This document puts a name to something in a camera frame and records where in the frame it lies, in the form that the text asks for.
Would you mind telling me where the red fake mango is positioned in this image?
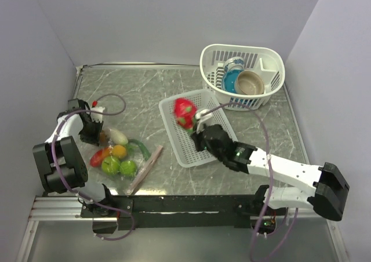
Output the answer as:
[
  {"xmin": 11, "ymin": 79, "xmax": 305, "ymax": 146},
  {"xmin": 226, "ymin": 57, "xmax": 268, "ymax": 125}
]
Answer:
[{"xmin": 89, "ymin": 147, "xmax": 111, "ymax": 168}]

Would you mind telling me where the aluminium frame rail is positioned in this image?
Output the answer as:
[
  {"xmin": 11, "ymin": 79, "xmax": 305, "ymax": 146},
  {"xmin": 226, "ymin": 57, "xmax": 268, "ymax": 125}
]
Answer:
[{"xmin": 16, "ymin": 196, "xmax": 350, "ymax": 261}]

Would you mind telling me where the brown fake mushroom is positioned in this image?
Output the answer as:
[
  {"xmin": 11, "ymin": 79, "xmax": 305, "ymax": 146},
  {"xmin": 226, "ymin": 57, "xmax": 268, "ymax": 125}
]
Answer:
[{"xmin": 99, "ymin": 130, "xmax": 107, "ymax": 144}]

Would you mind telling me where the blue white patterned bowl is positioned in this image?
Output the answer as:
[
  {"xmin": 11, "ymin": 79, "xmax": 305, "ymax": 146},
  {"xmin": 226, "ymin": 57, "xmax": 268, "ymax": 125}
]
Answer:
[{"xmin": 223, "ymin": 56, "xmax": 245, "ymax": 72}]

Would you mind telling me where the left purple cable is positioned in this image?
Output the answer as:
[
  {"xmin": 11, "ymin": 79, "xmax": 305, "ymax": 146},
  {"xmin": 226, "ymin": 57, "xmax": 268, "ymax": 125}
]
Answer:
[{"xmin": 50, "ymin": 94, "xmax": 136, "ymax": 242}]

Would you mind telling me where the clear zip top bag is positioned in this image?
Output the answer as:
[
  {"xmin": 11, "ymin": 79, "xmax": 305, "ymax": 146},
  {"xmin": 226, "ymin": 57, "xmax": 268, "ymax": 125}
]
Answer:
[{"xmin": 89, "ymin": 138, "xmax": 163, "ymax": 195}]

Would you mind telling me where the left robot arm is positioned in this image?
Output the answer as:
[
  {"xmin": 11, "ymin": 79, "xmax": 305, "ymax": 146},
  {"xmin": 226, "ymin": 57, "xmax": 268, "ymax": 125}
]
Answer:
[{"xmin": 32, "ymin": 99, "xmax": 115, "ymax": 217}]

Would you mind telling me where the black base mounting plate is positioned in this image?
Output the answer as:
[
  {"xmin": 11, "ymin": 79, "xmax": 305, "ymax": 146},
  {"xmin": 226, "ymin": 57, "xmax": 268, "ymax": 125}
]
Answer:
[{"xmin": 79, "ymin": 194, "xmax": 288, "ymax": 237}]

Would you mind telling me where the red fake dragon fruit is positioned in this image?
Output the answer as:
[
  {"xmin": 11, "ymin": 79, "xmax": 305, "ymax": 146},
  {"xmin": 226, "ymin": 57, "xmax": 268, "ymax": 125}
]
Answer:
[{"xmin": 173, "ymin": 97, "xmax": 197, "ymax": 133}]

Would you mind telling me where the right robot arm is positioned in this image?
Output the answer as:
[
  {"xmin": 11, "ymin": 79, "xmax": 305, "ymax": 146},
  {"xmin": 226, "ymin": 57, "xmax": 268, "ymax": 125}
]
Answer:
[{"xmin": 191, "ymin": 124, "xmax": 350, "ymax": 221}]

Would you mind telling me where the green fake leafy vegetable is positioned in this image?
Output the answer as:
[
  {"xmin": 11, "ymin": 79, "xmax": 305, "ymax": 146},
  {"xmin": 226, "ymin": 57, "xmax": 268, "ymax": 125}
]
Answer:
[{"xmin": 126, "ymin": 139, "xmax": 151, "ymax": 161}]

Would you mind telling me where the orange fake fruit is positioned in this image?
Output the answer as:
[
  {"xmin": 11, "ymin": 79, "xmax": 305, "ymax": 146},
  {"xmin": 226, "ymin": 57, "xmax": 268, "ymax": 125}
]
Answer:
[{"xmin": 111, "ymin": 145, "xmax": 128, "ymax": 159}]

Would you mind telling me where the white oval dish rack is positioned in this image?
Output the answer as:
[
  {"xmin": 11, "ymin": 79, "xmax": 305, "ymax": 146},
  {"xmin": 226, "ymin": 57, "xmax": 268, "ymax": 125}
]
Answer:
[{"xmin": 199, "ymin": 44, "xmax": 285, "ymax": 111}]

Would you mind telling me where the white rectangular perforated basket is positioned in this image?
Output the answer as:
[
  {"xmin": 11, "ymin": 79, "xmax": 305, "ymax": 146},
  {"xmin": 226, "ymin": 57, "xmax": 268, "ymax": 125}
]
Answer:
[{"xmin": 158, "ymin": 88, "xmax": 238, "ymax": 168}]

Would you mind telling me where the green fake apple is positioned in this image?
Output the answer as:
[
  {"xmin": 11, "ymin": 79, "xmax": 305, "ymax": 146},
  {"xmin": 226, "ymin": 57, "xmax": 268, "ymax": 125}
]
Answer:
[
  {"xmin": 119, "ymin": 160, "xmax": 137, "ymax": 178},
  {"xmin": 101, "ymin": 156, "xmax": 121, "ymax": 176}
]

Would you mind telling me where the beige ceramic bowl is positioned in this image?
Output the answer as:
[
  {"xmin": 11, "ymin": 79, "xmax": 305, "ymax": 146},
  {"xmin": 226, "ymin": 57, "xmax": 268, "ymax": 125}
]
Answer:
[{"xmin": 235, "ymin": 71, "xmax": 265, "ymax": 96}]

